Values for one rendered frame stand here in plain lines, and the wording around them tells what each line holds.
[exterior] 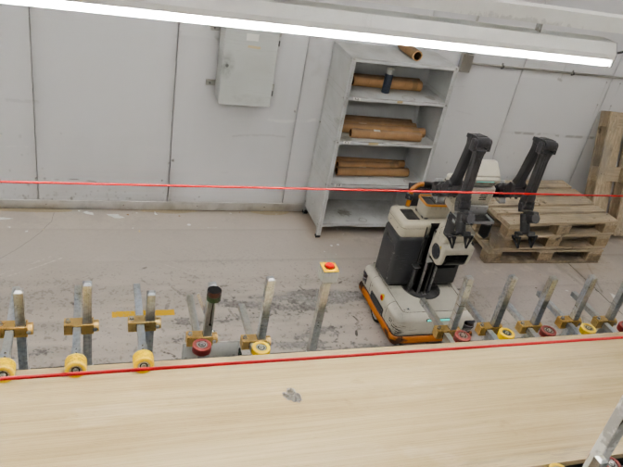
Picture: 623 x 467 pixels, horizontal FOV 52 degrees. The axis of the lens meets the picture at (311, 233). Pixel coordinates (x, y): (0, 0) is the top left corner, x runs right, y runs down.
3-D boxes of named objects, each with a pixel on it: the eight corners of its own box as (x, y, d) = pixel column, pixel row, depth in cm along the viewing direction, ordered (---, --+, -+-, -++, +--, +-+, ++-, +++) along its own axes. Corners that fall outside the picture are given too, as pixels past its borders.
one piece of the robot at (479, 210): (438, 230, 403) (448, 199, 392) (476, 230, 412) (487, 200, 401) (450, 243, 390) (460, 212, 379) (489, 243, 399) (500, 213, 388)
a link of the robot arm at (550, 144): (548, 131, 366) (533, 130, 363) (560, 144, 356) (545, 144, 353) (515, 192, 394) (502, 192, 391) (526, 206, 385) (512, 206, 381)
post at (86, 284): (83, 369, 278) (82, 279, 254) (92, 369, 279) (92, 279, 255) (82, 375, 275) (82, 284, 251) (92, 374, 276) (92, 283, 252)
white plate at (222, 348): (181, 359, 291) (182, 343, 286) (237, 356, 299) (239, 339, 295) (181, 360, 291) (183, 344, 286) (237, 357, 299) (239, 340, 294)
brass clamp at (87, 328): (64, 326, 265) (64, 317, 262) (98, 325, 269) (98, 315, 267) (63, 336, 260) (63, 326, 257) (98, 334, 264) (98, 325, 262)
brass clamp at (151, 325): (127, 323, 273) (127, 314, 270) (159, 322, 277) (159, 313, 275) (128, 333, 268) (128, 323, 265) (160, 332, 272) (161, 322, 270)
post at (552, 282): (518, 346, 352) (549, 274, 328) (524, 346, 353) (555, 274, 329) (522, 350, 349) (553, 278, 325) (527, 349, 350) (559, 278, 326)
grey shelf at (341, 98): (301, 211, 581) (334, 40, 503) (391, 212, 609) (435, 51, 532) (315, 237, 545) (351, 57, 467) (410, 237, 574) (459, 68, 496)
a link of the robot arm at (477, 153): (489, 136, 347) (471, 136, 344) (494, 141, 343) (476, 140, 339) (466, 206, 369) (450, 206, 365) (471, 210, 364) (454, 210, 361)
